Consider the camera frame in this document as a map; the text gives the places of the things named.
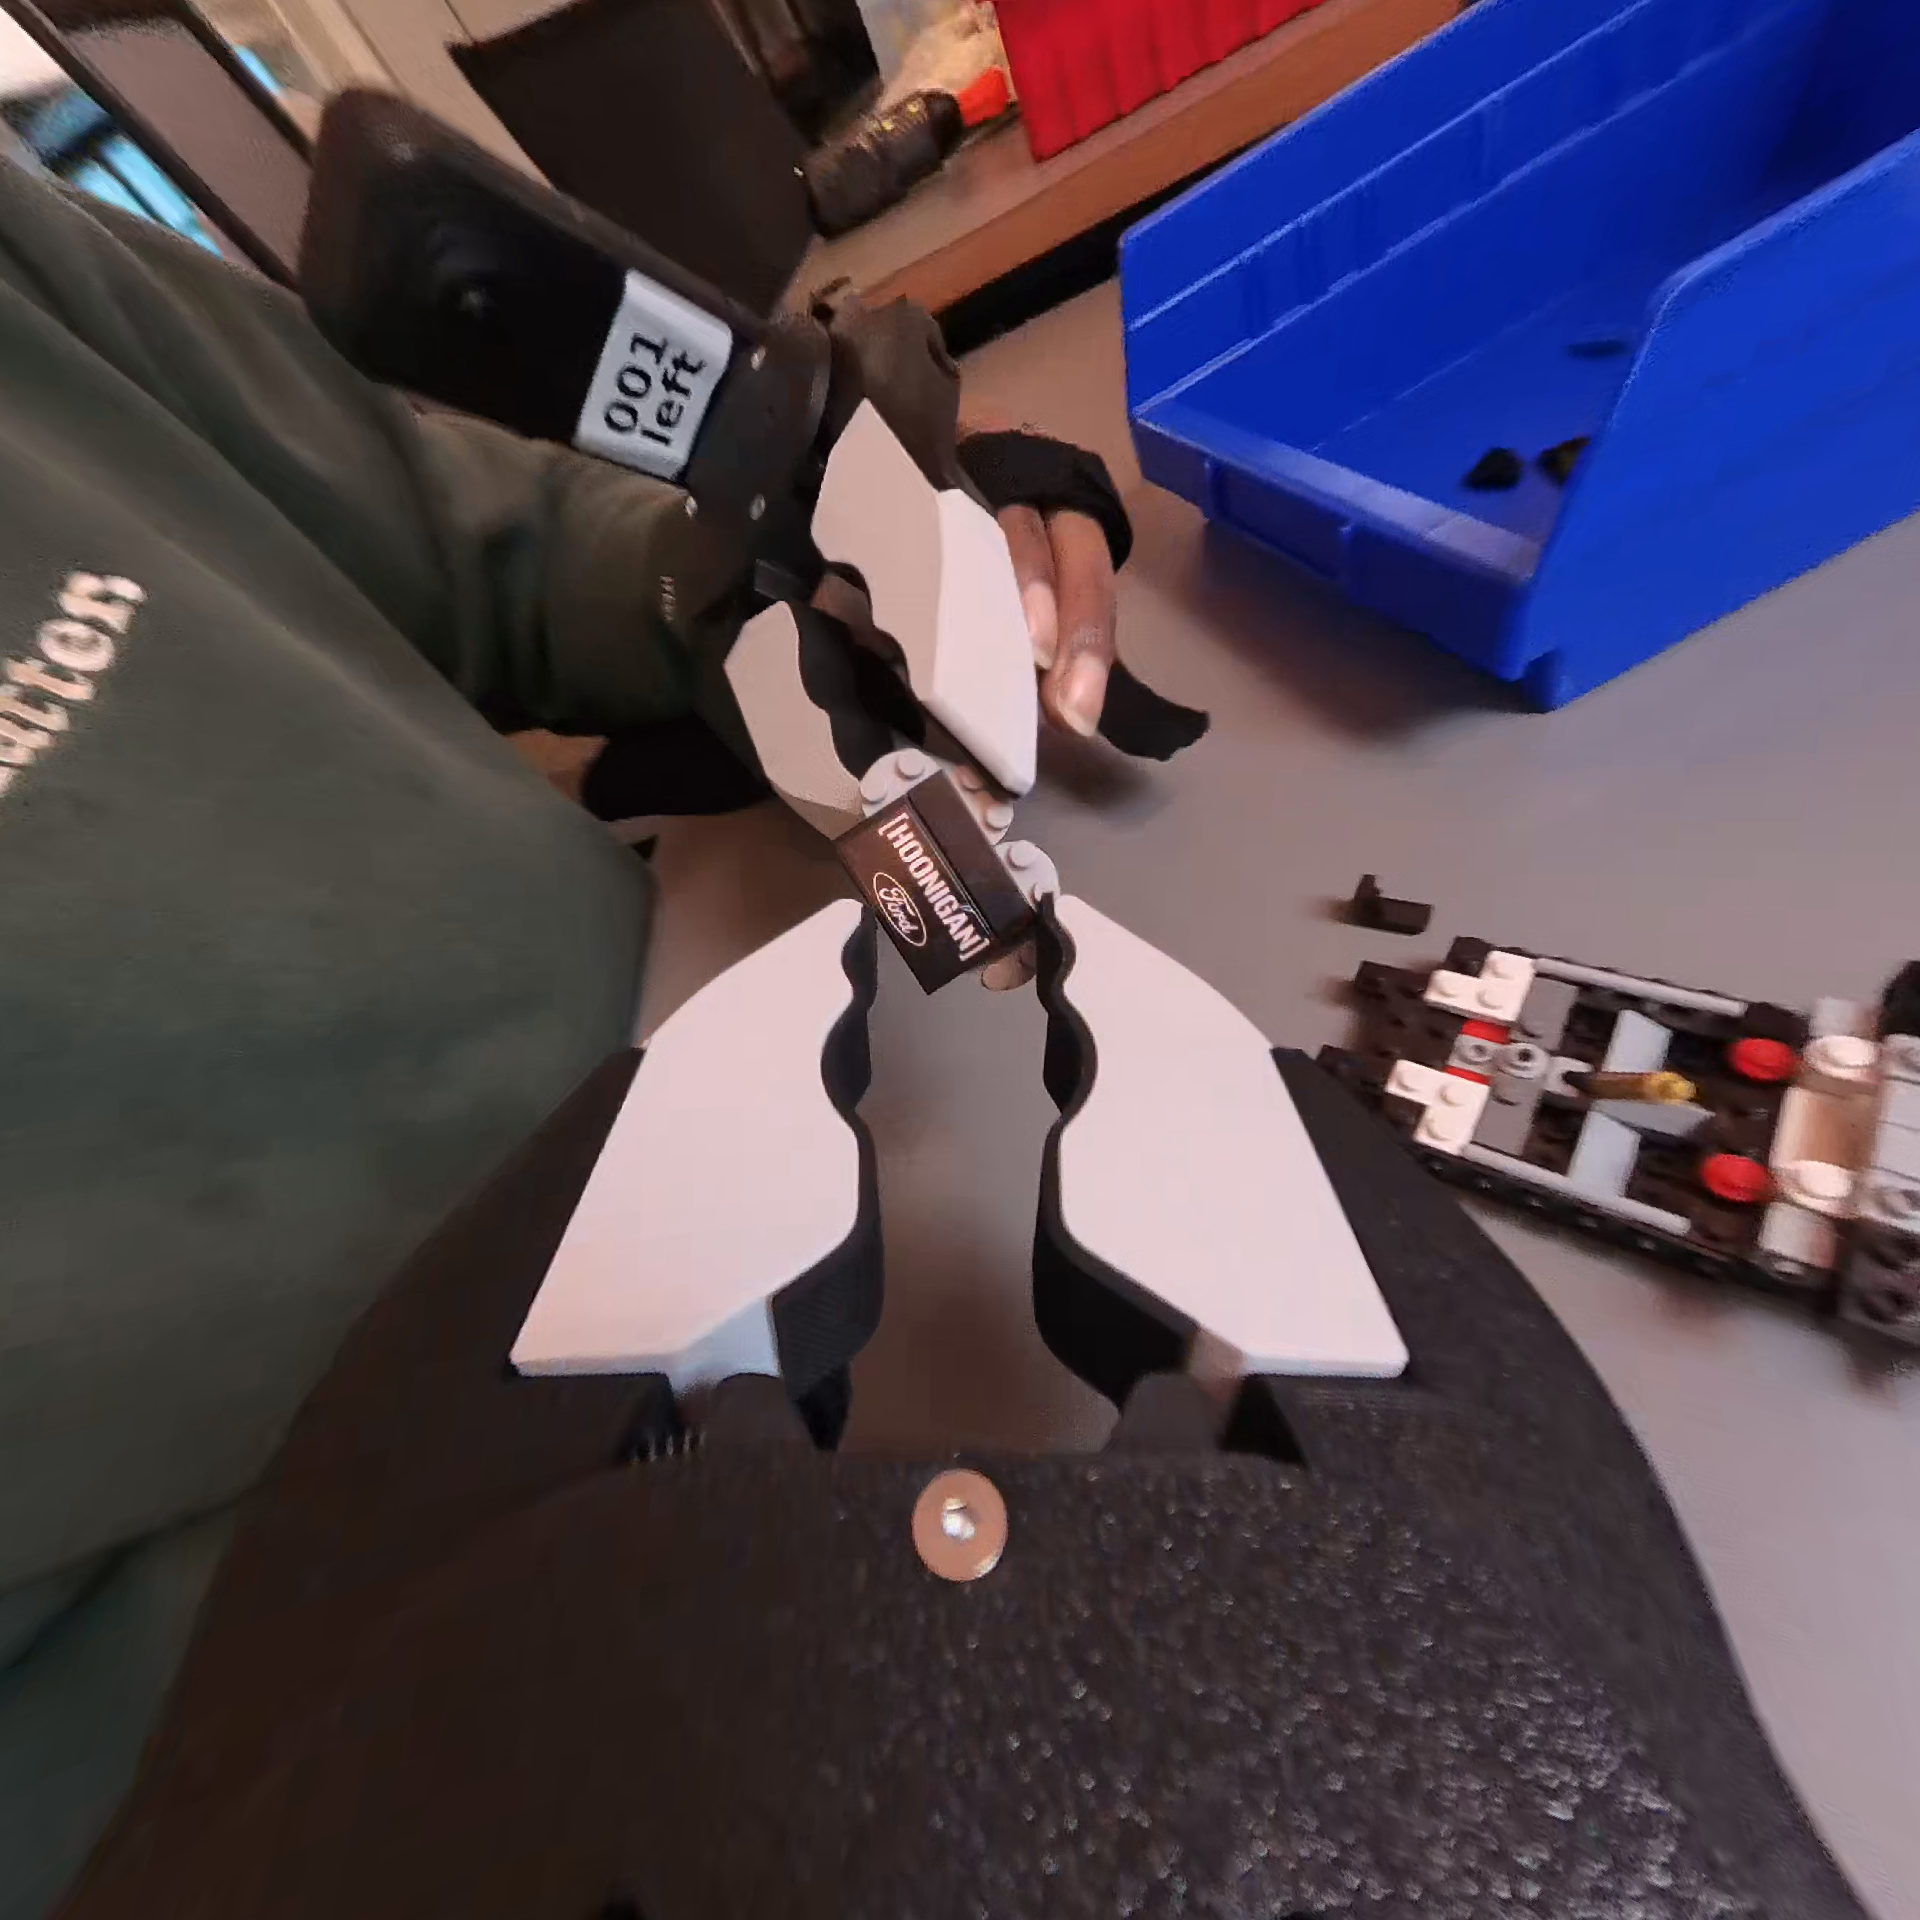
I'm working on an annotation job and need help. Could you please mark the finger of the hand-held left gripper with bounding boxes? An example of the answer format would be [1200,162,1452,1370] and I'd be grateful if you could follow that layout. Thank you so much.
[812,396,1047,798]
[720,593,900,840]

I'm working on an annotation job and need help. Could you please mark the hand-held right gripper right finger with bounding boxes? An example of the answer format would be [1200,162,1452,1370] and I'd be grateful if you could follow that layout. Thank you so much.
[1039,896,1410,1448]

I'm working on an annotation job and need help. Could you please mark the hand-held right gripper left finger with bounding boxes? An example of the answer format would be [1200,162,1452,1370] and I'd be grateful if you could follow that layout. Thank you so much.
[508,903,889,1448]

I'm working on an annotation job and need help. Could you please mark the black brick axle assembly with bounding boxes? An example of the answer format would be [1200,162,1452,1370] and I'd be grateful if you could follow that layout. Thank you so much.
[838,768,1060,992]

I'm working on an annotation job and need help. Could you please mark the brick car model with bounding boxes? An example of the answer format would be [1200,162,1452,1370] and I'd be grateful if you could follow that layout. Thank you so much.
[1321,949,1920,1347]

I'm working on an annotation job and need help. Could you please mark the large blue plastic bin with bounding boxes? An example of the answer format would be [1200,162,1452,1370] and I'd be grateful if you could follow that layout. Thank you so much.
[1119,0,1920,711]

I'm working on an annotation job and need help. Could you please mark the black orange power tool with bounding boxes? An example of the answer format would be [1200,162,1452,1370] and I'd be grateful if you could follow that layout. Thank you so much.
[796,86,1024,224]

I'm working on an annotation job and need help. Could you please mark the person's torso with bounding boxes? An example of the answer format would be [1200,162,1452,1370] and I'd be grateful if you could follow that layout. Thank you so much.
[0,136,662,1594]

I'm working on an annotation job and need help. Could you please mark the wooden background table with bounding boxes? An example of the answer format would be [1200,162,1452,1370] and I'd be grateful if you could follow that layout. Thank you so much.
[842,0,1471,318]

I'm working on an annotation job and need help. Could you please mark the red plastic bin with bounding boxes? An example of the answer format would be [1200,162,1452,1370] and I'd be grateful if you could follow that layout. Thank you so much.
[992,0,1321,157]

